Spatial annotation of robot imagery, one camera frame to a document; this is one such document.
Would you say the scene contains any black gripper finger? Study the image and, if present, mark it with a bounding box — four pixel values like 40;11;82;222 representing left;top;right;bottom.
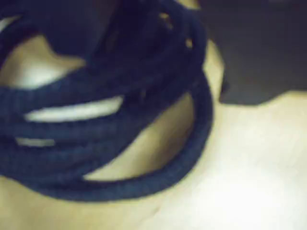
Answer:
14;0;154;72
200;0;307;105

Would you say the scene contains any black braided charging cable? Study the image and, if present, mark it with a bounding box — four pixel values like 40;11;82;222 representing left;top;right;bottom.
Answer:
0;0;214;202

